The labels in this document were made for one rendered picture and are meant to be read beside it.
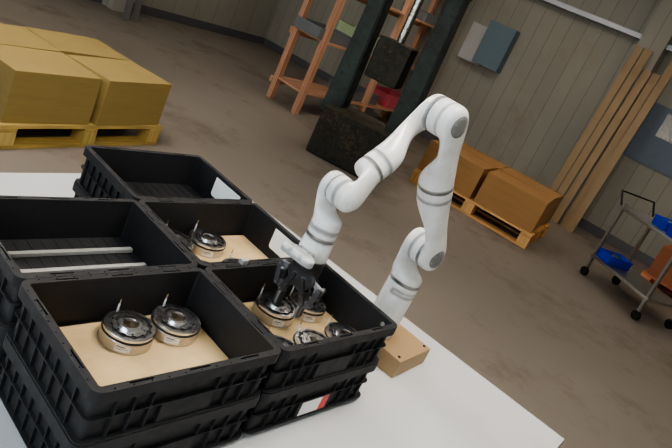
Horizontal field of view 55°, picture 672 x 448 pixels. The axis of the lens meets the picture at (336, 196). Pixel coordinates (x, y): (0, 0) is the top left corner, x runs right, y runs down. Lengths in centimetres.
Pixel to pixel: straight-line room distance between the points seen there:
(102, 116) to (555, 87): 628
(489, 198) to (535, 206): 45
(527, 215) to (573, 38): 330
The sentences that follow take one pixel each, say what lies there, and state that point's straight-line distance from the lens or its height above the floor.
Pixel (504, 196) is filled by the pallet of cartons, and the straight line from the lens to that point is 658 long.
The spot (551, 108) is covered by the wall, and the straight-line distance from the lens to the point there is 911.
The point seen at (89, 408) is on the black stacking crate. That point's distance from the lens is 111.
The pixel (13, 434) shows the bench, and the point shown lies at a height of 70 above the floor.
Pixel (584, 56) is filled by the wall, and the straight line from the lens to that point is 909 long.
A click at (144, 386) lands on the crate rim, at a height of 92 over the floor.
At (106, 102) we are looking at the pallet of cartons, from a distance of 440.
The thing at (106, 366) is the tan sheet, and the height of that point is 83.
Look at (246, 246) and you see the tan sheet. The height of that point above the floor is 83.
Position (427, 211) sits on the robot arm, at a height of 117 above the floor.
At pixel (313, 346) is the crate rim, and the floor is 93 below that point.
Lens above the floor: 161
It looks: 17 degrees down
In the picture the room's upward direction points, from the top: 25 degrees clockwise
